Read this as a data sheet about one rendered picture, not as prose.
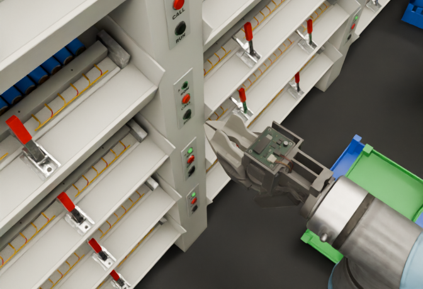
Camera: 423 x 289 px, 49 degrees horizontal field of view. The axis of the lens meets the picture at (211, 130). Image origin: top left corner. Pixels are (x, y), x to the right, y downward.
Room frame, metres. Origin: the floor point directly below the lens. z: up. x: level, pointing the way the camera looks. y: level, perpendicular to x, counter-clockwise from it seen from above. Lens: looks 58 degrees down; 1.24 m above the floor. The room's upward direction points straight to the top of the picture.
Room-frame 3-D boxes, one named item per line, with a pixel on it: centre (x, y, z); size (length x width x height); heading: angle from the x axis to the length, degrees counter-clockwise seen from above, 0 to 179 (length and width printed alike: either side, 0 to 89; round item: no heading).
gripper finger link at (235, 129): (0.38, -0.04, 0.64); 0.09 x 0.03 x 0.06; 50
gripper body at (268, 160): (0.30, -0.11, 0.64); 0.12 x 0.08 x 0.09; 50
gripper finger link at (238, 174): (0.33, -0.05, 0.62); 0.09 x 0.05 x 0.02; 50
